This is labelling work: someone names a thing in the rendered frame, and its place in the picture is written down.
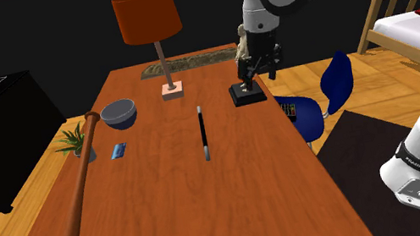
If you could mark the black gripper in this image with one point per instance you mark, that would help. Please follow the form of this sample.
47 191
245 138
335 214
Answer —
263 45

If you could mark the pale figure on black base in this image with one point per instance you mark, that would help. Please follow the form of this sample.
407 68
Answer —
248 93

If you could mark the black remote with coloured buttons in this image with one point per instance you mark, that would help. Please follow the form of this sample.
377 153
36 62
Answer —
289 110

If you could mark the blue chair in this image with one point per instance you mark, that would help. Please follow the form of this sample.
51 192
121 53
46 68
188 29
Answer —
337 77

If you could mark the brown patterned mat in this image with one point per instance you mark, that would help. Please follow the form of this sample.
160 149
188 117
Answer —
201 59

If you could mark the black pen with grey ends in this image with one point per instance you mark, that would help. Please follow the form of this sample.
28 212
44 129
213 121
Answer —
203 131

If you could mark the dark rug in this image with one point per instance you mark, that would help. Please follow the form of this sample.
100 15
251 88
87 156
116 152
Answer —
365 148

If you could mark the orange shade table lamp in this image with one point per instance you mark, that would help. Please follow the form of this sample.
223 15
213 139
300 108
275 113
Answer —
147 16

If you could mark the dark blue bowl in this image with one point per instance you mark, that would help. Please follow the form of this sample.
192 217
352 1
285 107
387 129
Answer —
120 116

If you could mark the brown wooden desk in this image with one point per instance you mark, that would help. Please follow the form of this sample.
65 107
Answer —
190 212

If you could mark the blue card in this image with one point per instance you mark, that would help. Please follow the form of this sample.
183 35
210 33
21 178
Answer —
119 151

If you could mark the small green potted plant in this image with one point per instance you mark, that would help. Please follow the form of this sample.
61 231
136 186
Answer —
71 140

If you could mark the brown wooden baseball bat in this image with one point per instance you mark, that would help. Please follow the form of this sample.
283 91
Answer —
77 204

